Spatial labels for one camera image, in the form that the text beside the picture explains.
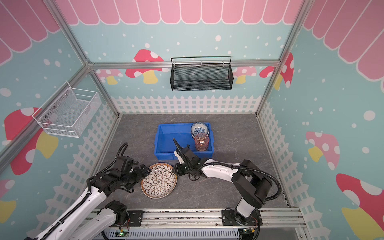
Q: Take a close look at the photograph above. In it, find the blue plastic bin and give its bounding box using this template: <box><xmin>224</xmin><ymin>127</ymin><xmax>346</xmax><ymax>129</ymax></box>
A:
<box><xmin>154</xmin><ymin>123</ymin><xmax>215</xmax><ymax>161</ymax></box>

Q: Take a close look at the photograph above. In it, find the red transparent plastic cup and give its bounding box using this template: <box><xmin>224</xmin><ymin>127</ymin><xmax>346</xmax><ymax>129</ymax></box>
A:
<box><xmin>195</xmin><ymin>133</ymin><xmax>210</xmax><ymax>152</ymax></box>

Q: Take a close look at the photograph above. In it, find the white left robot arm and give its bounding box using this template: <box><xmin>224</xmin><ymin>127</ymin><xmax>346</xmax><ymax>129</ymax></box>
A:
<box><xmin>35</xmin><ymin>143</ymin><xmax>151</xmax><ymax>240</ymax></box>

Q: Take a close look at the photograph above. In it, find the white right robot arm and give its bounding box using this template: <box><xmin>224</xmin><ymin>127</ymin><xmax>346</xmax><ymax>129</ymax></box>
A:
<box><xmin>173</xmin><ymin>139</ymin><xmax>282</xmax><ymax>226</ymax></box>

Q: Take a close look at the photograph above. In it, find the brown floral pattern plate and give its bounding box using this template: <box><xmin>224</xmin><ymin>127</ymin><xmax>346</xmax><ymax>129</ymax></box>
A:
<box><xmin>141</xmin><ymin>163</ymin><xmax>178</xmax><ymax>199</ymax></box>

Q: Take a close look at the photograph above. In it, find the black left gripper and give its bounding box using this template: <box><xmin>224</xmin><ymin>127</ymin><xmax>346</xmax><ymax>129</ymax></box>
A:
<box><xmin>120</xmin><ymin>164</ymin><xmax>151</xmax><ymax>191</ymax></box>

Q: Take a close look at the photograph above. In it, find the blue floral ceramic bowl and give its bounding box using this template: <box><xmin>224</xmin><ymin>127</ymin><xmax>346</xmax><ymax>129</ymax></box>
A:
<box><xmin>191</xmin><ymin>122</ymin><xmax>210</xmax><ymax>138</ymax></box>

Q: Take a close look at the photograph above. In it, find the black mesh wall basket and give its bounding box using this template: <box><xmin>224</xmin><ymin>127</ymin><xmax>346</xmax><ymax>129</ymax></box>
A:
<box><xmin>170</xmin><ymin>56</ymin><xmax>234</xmax><ymax>92</ymax></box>

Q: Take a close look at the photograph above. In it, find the white wire wall basket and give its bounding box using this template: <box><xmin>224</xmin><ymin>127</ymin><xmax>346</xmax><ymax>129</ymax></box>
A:
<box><xmin>32</xmin><ymin>82</ymin><xmax>102</xmax><ymax>138</ymax></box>

